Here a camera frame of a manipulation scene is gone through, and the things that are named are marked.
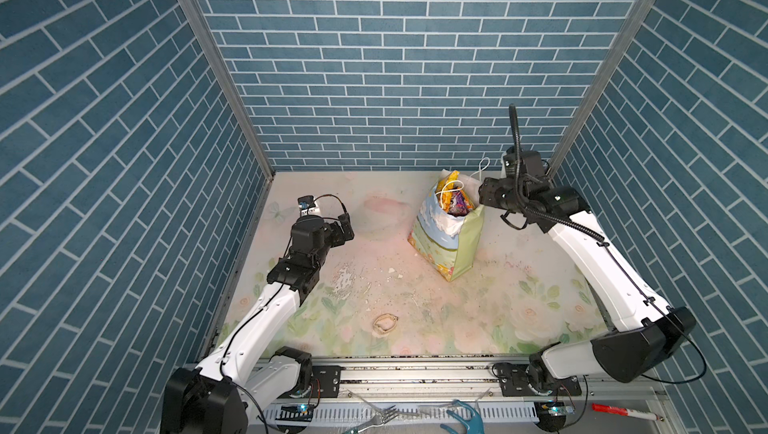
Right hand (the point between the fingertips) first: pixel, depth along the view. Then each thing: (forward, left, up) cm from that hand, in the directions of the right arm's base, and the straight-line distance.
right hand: (484, 186), depth 77 cm
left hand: (-7, +39, -8) cm, 40 cm away
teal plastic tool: (-48, +1, -29) cm, 56 cm away
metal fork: (-48, +22, -30) cm, 61 cm away
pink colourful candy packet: (+2, +4, -11) cm, 12 cm away
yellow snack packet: (+2, +10, -4) cm, 11 cm away
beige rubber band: (-30, +25, -28) cm, 48 cm away
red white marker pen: (-42, -35, -30) cm, 62 cm away
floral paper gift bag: (-10, +8, -12) cm, 17 cm away
